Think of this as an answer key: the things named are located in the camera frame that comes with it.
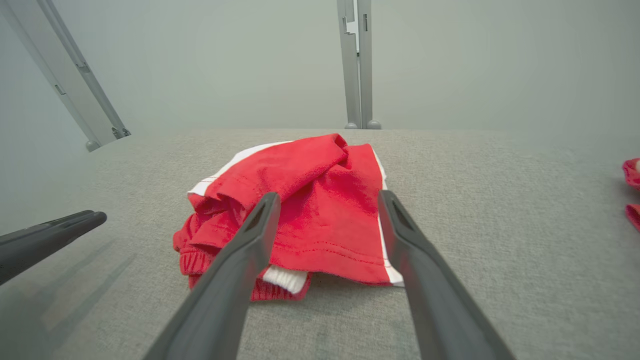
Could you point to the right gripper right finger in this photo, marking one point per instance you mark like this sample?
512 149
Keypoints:
430 290

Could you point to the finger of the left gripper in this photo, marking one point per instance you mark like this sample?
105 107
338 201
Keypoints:
45 247
40 227

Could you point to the red and white shorts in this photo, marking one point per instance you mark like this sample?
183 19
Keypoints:
325 210

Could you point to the red and white basketball jersey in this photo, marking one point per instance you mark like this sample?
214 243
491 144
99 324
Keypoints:
634 172

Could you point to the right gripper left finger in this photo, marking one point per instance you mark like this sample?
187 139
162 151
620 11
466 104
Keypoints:
230 280

